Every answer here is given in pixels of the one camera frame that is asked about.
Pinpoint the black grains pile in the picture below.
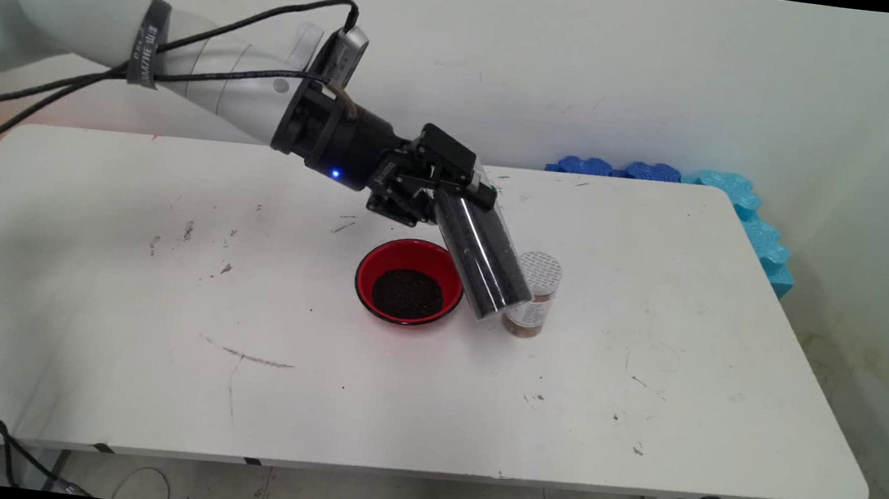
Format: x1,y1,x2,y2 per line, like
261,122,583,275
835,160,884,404
369,266,448,323

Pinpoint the black camera cable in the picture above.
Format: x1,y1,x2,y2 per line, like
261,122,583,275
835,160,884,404
0,0,362,149

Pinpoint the cyan foam mat piece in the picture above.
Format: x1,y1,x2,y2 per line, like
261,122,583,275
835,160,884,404
672,168,806,302

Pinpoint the dark blue foam mat piece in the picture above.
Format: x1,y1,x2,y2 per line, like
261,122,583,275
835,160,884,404
546,153,615,179
624,159,684,184

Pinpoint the thin grey floor wire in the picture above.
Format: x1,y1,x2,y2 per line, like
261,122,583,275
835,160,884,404
111,463,174,499

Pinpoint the black velcro strap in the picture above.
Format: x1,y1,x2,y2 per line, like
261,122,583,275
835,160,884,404
126,0,174,91

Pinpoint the red bowl with black rim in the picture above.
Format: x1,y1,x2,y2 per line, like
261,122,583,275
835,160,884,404
350,233,469,333

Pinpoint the white-lidded brown spice jar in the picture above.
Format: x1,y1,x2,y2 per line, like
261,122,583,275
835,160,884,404
502,249,565,341

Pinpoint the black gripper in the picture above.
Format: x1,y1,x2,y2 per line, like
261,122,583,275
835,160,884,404
265,76,508,237

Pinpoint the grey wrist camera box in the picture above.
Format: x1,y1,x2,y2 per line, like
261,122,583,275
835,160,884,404
321,22,372,93

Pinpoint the clear jar of black grains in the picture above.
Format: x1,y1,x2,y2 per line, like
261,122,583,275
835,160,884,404
421,162,546,328

